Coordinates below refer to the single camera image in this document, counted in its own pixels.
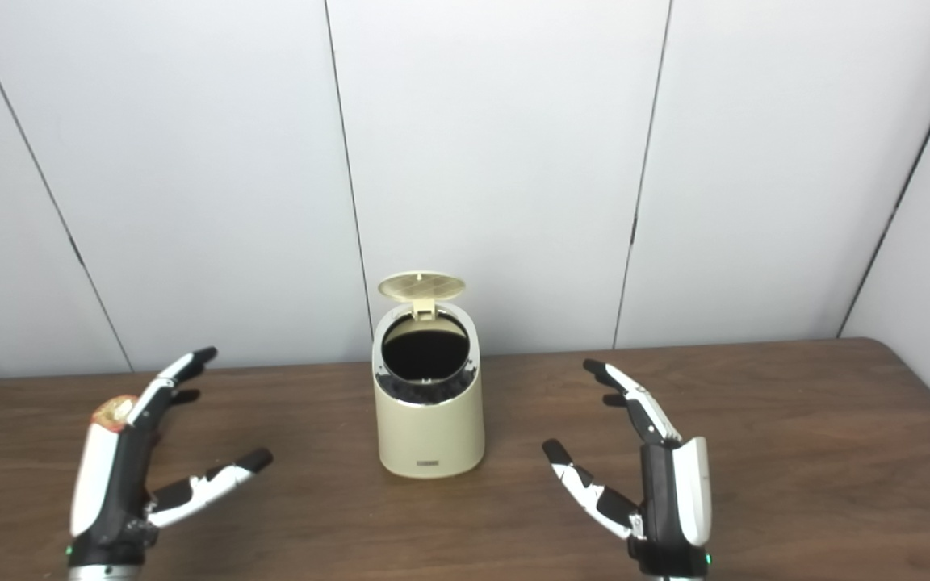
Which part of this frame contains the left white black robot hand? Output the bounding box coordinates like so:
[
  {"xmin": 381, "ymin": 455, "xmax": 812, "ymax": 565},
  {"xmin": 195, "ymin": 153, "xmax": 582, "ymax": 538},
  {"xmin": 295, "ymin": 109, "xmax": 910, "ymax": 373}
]
[{"xmin": 68, "ymin": 347, "xmax": 274, "ymax": 566}]

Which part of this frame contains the red apple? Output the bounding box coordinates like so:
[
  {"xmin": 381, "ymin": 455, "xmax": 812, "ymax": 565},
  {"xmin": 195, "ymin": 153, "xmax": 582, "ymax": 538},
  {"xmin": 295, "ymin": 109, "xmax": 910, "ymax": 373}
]
[{"xmin": 90, "ymin": 395, "xmax": 139, "ymax": 433}]

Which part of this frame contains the cream round bin lid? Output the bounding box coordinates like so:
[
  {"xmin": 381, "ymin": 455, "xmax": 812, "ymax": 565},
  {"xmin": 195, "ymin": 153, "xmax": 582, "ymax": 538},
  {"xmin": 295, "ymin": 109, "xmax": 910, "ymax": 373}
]
[{"xmin": 377, "ymin": 271, "xmax": 467, "ymax": 320}]

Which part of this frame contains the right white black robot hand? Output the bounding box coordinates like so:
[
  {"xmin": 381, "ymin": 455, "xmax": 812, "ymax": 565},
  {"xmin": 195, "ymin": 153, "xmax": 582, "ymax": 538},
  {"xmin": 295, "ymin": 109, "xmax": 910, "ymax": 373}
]
[{"xmin": 542, "ymin": 359, "xmax": 714, "ymax": 575}]

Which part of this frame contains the cream-colored bin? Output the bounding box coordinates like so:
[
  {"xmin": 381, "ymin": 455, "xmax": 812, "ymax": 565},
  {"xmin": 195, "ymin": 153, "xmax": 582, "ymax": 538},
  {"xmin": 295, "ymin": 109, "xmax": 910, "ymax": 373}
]
[{"xmin": 372, "ymin": 300, "xmax": 486, "ymax": 479}]

